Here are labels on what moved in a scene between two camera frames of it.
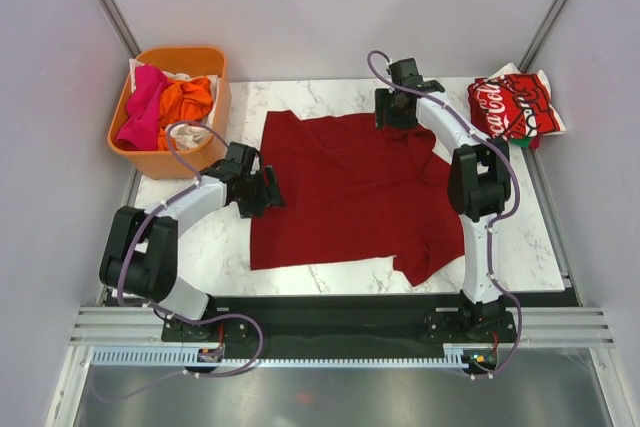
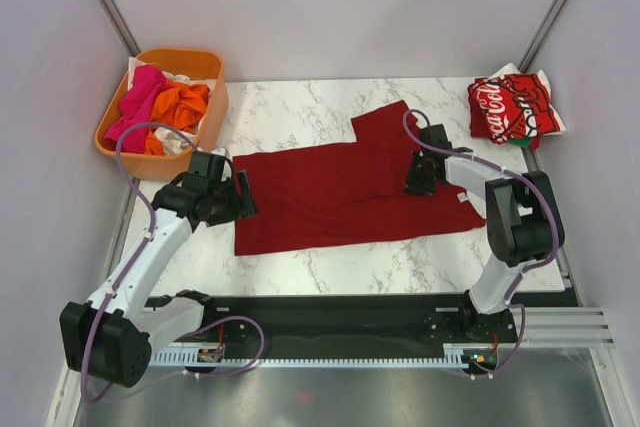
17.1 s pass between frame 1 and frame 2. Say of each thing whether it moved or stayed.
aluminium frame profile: stayed
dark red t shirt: moved
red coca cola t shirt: stayed
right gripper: moved
